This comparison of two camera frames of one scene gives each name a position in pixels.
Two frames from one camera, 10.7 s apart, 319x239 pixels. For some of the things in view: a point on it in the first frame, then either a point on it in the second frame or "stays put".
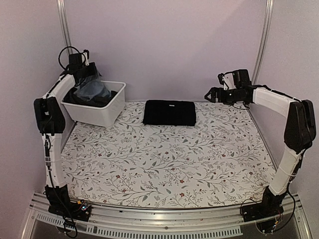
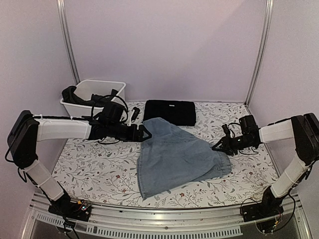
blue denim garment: (92, 86) → (172, 157)
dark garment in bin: (71, 98) stays put
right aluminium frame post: (265, 35) stays put
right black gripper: (214, 90) → (227, 146)
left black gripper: (93, 69) → (133, 138)
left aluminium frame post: (61, 6) stays put
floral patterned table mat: (224, 158) stays put
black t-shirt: (169, 112) stays put
